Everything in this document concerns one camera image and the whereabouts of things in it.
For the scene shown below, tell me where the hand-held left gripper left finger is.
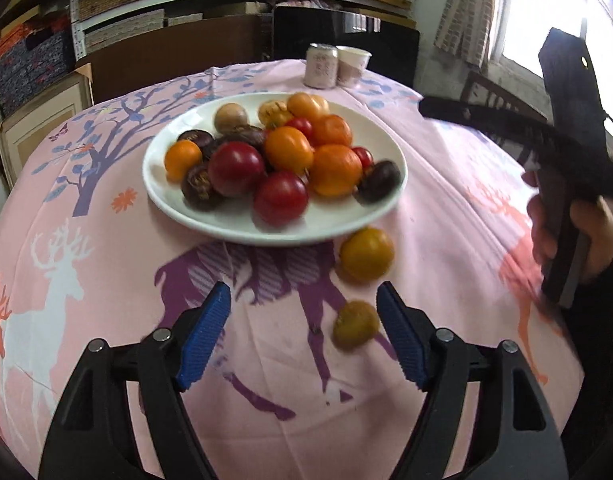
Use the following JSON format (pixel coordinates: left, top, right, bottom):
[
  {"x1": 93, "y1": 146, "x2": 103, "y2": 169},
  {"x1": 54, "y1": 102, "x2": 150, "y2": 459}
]
[{"x1": 38, "y1": 282, "x2": 233, "y2": 480}]

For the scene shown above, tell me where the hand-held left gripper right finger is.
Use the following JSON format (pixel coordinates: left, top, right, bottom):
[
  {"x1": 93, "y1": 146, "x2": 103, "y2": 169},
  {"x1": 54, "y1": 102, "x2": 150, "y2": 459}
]
[{"x1": 375, "y1": 281, "x2": 570, "y2": 480}]

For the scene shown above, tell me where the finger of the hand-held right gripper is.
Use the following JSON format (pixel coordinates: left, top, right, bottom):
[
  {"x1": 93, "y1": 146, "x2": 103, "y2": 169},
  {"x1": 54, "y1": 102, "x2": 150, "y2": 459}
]
[{"x1": 418, "y1": 97, "x2": 555, "y2": 148}]

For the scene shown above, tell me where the pale yellow tomato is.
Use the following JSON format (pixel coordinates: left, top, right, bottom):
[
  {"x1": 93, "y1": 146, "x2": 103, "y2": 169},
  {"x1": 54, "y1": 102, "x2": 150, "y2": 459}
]
[{"x1": 333, "y1": 301, "x2": 381, "y2": 351}]

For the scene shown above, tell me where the large yellow tomato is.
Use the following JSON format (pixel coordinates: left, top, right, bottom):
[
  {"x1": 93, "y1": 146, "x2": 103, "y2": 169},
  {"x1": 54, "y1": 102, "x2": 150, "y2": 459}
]
[{"x1": 339, "y1": 227, "x2": 395, "y2": 283}]

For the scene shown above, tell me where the dark brown water chestnut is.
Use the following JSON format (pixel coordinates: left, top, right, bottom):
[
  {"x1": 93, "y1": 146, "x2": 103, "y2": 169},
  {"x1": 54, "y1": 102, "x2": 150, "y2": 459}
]
[
  {"x1": 221, "y1": 125, "x2": 267, "y2": 153},
  {"x1": 177, "y1": 129, "x2": 216, "y2": 150},
  {"x1": 180, "y1": 162, "x2": 224, "y2": 211},
  {"x1": 355, "y1": 159, "x2": 402, "y2": 205}
]

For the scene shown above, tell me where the white oval plate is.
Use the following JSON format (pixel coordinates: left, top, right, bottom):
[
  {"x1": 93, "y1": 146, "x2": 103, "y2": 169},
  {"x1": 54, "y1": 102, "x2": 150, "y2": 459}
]
[{"x1": 142, "y1": 91, "x2": 408, "y2": 247}]

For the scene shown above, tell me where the orange mandarin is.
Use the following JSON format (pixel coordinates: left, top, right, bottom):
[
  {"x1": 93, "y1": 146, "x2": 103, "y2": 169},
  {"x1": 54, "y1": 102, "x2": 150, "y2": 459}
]
[
  {"x1": 311, "y1": 114, "x2": 353, "y2": 147},
  {"x1": 309, "y1": 144, "x2": 363, "y2": 197}
]

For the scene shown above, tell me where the large red tomato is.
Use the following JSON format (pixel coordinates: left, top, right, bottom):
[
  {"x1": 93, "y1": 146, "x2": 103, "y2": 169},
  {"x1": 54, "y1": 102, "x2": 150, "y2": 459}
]
[
  {"x1": 208, "y1": 141, "x2": 266, "y2": 198},
  {"x1": 253, "y1": 170, "x2": 310, "y2": 227}
]

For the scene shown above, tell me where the orange tomato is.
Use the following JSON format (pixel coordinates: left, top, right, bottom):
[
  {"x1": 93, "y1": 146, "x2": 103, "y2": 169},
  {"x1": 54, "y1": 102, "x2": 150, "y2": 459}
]
[
  {"x1": 164, "y1": 140, "x2": 203, "y2": 182},
  {"x1": 286, "y1": 92, "x2": 331, "y2": 121},
  {"x1": 264, "y1": 126, "x2": 315, "y2": 175}
]

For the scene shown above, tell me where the red tomato with stem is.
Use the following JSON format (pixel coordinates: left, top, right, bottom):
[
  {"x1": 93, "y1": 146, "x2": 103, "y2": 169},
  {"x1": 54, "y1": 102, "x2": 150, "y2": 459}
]
[{"x1": 286, "y1": 117, "x2": 316, "y2": 143}]

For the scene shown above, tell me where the striped yellow pepino melon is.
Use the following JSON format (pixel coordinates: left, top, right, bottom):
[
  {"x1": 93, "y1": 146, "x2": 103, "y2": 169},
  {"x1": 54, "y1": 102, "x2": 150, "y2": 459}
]
[{"x1": 258, "y1": 100, "x2": 292, "y2": 128}]

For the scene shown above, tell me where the person's right hand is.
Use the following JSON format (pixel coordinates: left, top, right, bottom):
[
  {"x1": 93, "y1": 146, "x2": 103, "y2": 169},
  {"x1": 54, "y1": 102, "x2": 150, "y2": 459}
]
[{"x1": 524, "y1": 170, "x2": 613, "y2": 283}]

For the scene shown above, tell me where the dark slatted wooden chair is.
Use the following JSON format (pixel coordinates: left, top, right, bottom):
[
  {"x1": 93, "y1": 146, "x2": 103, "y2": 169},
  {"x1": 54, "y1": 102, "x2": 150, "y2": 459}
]
[{"x1": 459, "y1": 71, "x2": 552, "y2": 161}]

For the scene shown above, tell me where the brick pattern curtain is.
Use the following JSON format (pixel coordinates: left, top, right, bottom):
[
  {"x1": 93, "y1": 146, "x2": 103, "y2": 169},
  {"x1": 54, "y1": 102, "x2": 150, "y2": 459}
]
[{"x1": 434, "y1": 0, "x2": 502, "y2": 68}]

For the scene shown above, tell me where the pink deer print tablecloth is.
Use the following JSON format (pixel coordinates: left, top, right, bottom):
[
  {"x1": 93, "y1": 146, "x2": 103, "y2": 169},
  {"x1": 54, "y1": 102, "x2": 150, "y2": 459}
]
[{"x1": 0, "y1": 57, "x2": 587, "y2": 480}]

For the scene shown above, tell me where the bright window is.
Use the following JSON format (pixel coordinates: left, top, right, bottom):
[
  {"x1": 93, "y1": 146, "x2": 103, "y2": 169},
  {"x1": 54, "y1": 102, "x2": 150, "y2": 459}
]
[{"x1": 489, "y1": 0, "x2": 613, "y2": 121}]

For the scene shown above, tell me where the black chair back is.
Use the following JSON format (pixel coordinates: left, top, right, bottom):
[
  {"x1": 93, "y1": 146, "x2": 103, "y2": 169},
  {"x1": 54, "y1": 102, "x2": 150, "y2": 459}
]
[{"x1": 271, "y1": 6, "x2": 421, "y2": 96}]

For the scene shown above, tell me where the printed paper cup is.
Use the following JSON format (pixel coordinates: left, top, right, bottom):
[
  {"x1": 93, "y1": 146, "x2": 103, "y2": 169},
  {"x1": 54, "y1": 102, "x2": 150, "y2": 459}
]
[{"x1": 337, "y1": 45, "x2": 372, "y2": 88}]

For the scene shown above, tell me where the silver drink can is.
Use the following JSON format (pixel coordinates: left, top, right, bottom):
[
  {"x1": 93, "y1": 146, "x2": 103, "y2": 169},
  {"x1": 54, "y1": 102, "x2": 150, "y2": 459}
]
[{"x1": 304, "y1": 43, "x2": 340, "y2": 89}]

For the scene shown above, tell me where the pink cloth bundle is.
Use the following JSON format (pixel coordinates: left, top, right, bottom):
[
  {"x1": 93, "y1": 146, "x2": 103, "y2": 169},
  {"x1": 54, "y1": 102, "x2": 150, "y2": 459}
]
[{"x1": 266, "y1": 0, "x2": 337, "y2": 11}]

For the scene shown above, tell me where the beige framed panel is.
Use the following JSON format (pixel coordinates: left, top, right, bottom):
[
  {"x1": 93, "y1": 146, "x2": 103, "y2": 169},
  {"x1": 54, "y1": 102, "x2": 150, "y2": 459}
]
[{"x1": 0, "y1": 72, "x2": 94, "y2": 186}]

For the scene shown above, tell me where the dark brown wooden board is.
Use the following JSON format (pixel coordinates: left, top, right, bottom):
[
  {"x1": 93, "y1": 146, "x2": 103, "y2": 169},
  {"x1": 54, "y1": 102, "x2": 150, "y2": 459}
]
[{"x1": 74, "y1": 14, "x2": 267, "y2": 103}]

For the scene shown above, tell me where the row of grey woven boxes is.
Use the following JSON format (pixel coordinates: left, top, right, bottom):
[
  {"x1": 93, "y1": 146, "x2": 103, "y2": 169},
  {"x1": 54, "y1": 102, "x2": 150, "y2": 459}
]
[{"x1": 84, "y1": 7, "x2": 204, "y2": 53}]

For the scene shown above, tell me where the stack of blue patterned boxes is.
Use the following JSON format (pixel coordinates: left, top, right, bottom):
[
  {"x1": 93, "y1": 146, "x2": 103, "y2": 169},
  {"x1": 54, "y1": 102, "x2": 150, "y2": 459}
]
[{"x1": 0, "y1": 15, "x2": 77, "y2": 116}]

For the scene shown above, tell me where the white metal shelving rack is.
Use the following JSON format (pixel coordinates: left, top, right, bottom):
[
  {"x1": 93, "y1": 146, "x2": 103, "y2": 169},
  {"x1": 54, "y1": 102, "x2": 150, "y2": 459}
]
[{"x1": 69, "y1": 0, "x2": 420, "y2": 61}]

